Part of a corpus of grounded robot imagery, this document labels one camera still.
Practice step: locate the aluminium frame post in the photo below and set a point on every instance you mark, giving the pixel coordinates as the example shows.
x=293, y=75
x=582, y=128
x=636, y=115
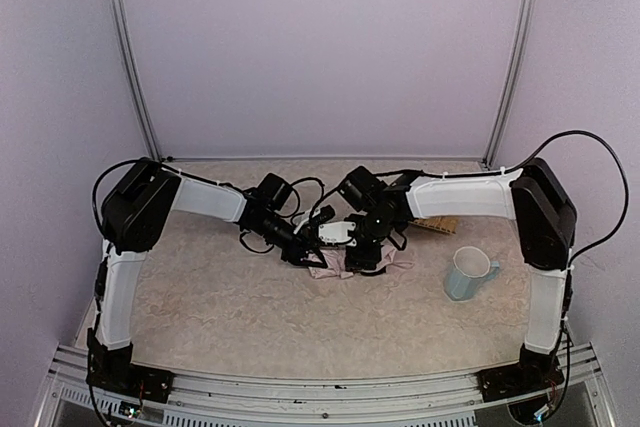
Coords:
x=517, y=54
x=149, y=137

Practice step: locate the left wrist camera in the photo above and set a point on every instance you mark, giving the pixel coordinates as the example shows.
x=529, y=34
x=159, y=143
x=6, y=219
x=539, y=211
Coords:
x=315, y=218

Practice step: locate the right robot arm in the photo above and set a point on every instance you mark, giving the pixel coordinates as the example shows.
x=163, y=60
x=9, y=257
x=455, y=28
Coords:
x=528, y=193

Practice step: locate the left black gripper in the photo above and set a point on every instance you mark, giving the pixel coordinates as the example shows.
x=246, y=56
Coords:
x=295, y=249

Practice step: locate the woven bamboo tray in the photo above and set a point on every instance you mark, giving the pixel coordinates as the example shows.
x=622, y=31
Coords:
x=440, y=224

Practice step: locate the left aluminium frame post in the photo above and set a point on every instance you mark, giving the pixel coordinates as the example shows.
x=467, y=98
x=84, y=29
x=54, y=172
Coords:
x=149, y=137

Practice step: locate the light blue ceramic mug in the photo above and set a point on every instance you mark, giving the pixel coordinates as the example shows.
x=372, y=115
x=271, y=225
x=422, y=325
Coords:
x=469, y=270

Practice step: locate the right aluminium frame post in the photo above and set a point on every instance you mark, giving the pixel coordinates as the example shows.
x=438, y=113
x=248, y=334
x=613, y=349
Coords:
x=517, y=54

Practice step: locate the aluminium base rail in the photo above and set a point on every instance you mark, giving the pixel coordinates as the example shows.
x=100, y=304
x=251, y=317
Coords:
x=452, y=398

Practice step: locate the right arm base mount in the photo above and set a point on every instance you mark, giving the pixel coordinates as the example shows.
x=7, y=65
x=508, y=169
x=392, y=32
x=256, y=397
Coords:
x=513, y=380

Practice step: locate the pink and black folding umbrella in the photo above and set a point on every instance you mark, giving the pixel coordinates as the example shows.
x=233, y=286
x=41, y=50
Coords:
x=391, y=257

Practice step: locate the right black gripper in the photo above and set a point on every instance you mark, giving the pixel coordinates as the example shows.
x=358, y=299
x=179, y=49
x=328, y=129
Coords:
x=361, y=257

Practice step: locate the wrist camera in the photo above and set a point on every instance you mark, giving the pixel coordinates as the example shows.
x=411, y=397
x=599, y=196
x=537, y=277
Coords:
x=315, y=218
x=337, y=234

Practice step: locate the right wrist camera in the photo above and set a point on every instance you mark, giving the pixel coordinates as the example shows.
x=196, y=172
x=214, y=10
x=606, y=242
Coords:
x=337, y=234

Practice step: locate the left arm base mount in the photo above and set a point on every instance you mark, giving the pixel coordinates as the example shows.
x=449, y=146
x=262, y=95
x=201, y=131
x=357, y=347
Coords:
x=136, y=381

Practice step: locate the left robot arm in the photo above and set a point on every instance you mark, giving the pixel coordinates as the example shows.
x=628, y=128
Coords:
x=131, y=219

